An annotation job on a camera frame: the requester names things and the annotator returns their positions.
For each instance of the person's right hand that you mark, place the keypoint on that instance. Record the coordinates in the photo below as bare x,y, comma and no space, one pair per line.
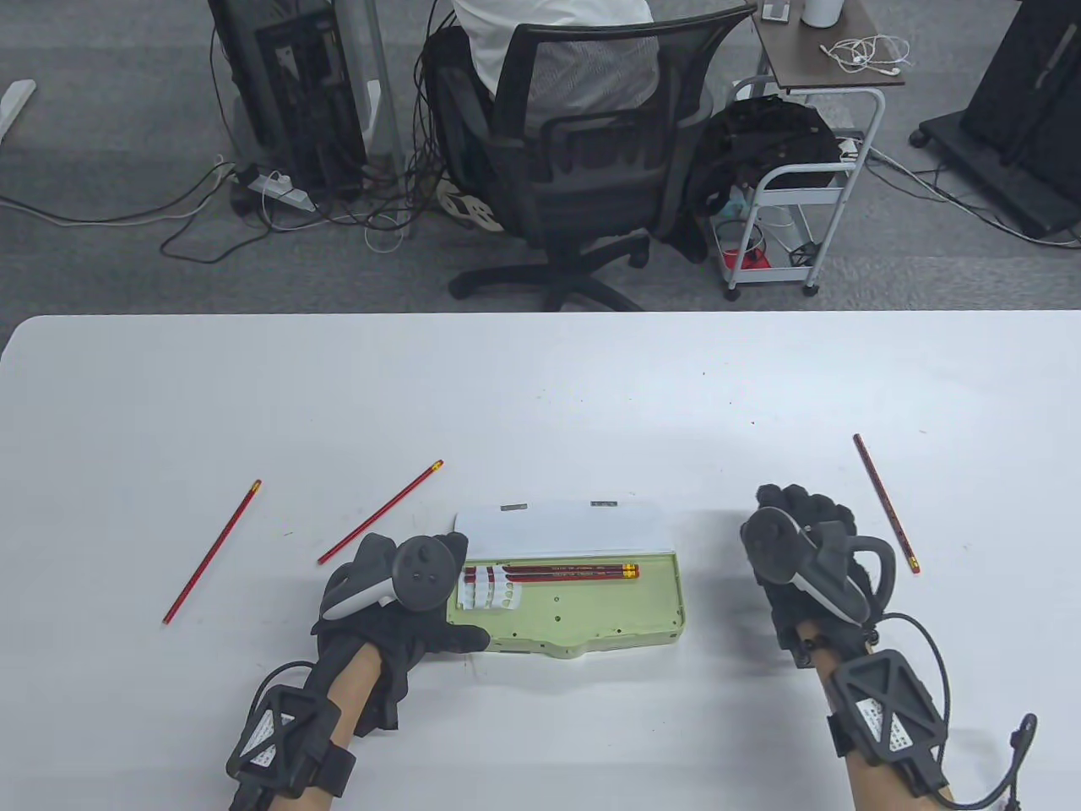
811,503

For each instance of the person's left hand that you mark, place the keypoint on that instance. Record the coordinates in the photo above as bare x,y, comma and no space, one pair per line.
405,642

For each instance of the red pencil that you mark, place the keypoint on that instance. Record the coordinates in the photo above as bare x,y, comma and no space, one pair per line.
574,568
574,576
380,511
211,553
885,503

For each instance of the green panda pencil case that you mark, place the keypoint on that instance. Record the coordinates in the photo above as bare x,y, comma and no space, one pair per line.
591,608

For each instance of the person's left forearm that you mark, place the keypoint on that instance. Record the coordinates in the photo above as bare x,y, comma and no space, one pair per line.
350,693

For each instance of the person's right forearm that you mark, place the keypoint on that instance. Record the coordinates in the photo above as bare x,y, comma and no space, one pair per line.
878,786

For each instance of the black white hand controller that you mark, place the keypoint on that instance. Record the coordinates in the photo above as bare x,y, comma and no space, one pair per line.
768,541
422,574

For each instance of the small red container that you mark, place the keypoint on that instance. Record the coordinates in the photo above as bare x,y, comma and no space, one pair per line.
754,258

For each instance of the white rolling cart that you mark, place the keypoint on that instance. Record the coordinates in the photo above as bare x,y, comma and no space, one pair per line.
802,196

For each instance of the white power adapter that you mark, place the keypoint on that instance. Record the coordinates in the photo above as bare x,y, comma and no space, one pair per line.
848,149

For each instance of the black bag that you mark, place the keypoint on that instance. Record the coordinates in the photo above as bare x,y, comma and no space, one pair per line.
777,135

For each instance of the black mesh office chair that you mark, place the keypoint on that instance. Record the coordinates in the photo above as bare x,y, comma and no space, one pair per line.
591,177

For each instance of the brown wooden side table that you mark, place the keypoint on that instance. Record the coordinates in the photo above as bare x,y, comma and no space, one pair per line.
811,63

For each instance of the white power strip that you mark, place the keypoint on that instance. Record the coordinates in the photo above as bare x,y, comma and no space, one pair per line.
287,193

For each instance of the black wheeled stand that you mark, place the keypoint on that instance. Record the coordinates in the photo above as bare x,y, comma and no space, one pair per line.
1022,84

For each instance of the white cup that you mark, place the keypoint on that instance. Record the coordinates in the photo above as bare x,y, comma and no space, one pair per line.
821,12

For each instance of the small grey device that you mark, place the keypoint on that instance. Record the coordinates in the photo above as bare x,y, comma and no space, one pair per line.
777,10

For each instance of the black computer tower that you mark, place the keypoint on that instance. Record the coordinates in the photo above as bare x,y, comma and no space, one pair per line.
296,93

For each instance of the grey metal desk leg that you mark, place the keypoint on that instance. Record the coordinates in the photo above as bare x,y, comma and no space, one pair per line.
376,51

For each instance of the white table foot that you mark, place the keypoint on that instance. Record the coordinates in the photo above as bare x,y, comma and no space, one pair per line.
15,101

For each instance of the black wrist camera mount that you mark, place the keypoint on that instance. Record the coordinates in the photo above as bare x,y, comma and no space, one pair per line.
887,710
287,743

